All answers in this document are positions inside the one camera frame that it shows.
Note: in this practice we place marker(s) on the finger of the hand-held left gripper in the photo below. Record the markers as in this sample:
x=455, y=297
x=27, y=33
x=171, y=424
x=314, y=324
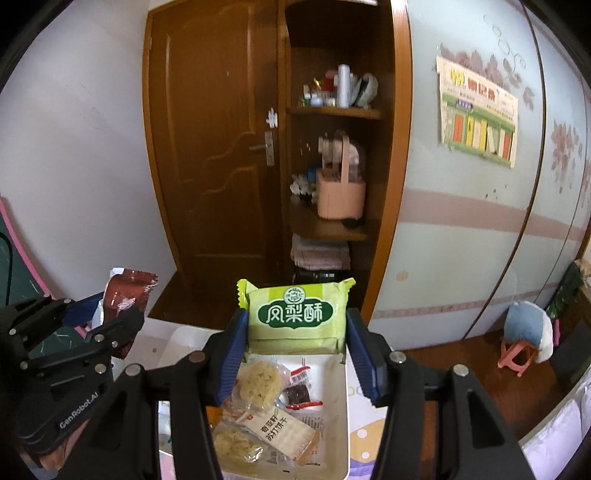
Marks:
x=81, y=311
x=115, y=337

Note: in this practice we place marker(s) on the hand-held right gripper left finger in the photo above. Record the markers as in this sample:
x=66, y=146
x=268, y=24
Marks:
x=233, y=360

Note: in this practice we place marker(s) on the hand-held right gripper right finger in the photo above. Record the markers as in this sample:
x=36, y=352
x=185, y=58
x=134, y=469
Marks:
x=364, y=360

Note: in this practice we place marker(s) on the round cookie packet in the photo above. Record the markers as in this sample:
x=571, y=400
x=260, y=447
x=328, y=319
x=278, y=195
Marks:
x=233, y=441
x=256, y=381

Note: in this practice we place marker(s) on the brown red snack packet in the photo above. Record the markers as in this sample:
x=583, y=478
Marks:
x=129, y=295

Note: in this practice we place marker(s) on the white plastic storage box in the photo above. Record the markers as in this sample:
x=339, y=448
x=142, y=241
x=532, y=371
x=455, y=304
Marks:
x=332, y=415

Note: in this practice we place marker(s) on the clear packet with red label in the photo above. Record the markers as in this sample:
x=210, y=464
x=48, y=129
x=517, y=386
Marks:
x=298, y=390

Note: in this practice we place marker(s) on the green snack packet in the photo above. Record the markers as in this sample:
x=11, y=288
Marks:
x=295, y=318

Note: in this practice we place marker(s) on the beige cracker packet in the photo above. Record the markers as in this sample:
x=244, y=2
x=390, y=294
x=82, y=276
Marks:
x=281, y=431

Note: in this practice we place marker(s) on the black box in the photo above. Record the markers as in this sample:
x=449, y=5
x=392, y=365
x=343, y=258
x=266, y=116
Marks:
x=318, y=276

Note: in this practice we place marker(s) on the stack of folded towels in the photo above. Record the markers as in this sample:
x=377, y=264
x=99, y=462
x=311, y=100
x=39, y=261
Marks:
x=318, y=254

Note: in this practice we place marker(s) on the floral printed wardrobe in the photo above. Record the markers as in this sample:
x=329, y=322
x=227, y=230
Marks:
x=461, y=254

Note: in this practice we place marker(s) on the pink plastic stool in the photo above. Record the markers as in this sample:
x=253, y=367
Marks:
x=515, y=355

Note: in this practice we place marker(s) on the pink basket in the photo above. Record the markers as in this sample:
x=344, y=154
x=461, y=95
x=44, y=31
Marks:
x=341, y=198

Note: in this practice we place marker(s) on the blue cushion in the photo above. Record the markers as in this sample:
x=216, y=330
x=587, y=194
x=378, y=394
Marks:
x=524, y=323

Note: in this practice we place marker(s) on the wooden corner shelf unit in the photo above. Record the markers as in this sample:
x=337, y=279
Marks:
x=397, y=184

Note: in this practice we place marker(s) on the white cloth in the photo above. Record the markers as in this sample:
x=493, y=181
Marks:
x=545, y=341

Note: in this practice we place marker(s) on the wooden door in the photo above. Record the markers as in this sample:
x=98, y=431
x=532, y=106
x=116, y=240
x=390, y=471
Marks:
x=207, y=161

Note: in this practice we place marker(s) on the dark cabinet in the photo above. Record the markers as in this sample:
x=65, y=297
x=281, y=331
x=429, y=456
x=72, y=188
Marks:
x=568, y=360

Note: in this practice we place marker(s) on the white bedding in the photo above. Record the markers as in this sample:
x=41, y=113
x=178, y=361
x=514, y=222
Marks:
x=554, y=438

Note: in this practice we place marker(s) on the green patterned cloth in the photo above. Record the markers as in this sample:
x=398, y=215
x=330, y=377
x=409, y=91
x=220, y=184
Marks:
x=568, y=286

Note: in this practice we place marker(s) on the white door latch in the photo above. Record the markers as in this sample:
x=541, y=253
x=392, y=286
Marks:
x=272, y=117

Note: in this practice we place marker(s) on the white cylinder bottle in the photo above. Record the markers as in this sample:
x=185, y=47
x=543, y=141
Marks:
x=344, y=85

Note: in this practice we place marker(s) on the green chalkboard with pink frame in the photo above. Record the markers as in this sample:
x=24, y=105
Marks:
x=18, y=277

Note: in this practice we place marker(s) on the wall poster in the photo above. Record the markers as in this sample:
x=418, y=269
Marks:
x=475, y=110

